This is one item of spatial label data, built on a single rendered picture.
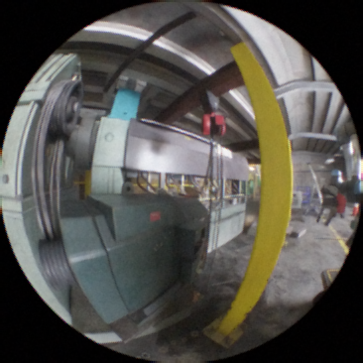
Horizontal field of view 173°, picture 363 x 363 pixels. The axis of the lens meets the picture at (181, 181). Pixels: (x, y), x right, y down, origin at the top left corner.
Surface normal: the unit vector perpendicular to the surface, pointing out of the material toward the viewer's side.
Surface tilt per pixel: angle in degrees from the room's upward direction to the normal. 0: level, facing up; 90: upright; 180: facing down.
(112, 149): 90
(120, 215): 90
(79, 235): 45
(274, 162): 90
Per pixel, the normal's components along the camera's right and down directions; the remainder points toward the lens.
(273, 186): -0.80, -0.04
